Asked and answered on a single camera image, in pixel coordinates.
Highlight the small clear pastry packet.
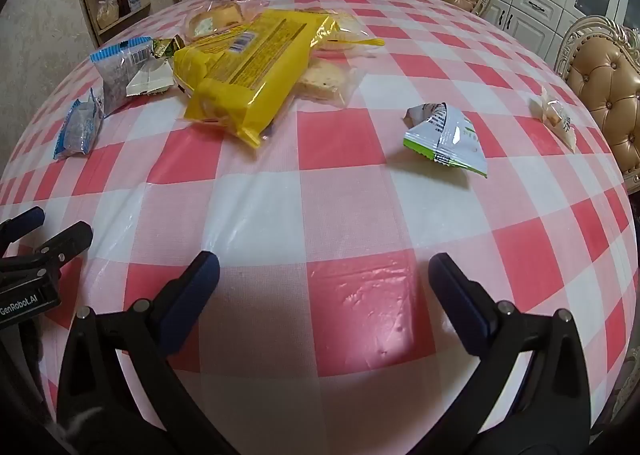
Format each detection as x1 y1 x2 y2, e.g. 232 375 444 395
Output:
530 86 578 153

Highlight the silver gold folded packet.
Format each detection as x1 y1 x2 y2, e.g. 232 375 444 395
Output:
125 60 176 96

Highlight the red white checked tablecloth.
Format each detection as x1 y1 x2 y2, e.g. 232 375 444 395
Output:
0 0 635 455

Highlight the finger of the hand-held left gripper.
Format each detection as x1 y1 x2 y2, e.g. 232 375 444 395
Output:
30 222 95 277
0 207 46 256

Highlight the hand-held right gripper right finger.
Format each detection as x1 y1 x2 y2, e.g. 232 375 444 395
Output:
428 253 607 455

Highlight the clear bread packet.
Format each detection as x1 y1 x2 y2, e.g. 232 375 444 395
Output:
295 57 361 108
184 4 261 40

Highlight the blue trimmed clear snack packet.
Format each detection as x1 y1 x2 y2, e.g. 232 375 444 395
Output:
90 36 153 118

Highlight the gold candy wrapper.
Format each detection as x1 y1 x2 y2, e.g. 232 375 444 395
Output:
152 35 187 60

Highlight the large yellow snack package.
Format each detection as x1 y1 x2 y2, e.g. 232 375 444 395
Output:
172 10 335 150

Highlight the bag of yellow grains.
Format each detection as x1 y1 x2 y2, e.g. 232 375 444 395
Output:
96 0 121 30

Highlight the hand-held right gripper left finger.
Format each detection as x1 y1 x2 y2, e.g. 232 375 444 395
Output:
55 250 237 455

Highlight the green white snack packet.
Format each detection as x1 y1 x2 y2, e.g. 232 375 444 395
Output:
403 103 488 179

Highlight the clear cake packet yellow fork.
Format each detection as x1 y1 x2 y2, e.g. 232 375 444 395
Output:
310 10 386 60

